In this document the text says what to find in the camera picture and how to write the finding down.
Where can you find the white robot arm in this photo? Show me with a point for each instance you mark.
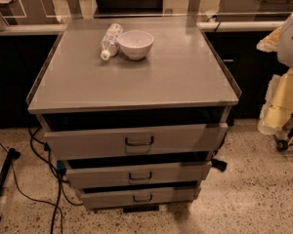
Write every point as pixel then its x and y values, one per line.
pixel 285 45

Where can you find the blue plug box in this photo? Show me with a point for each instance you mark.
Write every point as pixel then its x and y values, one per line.
pixel 61 169

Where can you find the white ceramic bowl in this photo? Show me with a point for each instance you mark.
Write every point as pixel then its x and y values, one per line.
pixel 135 44

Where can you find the grey drawer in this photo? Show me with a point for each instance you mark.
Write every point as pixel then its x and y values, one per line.
pixel 139 195
pixel 136 170
pixel 85 135

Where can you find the clear plastic water bottle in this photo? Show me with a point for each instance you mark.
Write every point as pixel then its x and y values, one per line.
pixel 109 44

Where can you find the black power plug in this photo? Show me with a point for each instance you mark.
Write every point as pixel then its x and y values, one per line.
pixel 220 165

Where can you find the black mesh chair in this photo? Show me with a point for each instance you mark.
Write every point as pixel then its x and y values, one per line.
pixel 128 8

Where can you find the black floor stand leg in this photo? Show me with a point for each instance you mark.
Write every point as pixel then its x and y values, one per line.
pixel 1 182

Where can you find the grey bottom drawer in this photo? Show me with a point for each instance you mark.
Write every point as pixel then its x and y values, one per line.
pixel 139 195

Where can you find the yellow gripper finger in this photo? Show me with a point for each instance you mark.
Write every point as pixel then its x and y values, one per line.
pixel 278 107
pixel 270 43

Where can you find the black wheeled cart base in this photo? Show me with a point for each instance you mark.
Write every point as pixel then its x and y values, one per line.
pixel 286 139

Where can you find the grey drawer cabinet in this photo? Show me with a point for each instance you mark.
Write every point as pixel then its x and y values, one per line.
pixel 181 70

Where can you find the grey top drawer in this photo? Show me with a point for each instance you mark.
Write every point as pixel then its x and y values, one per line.
pixel 85 135

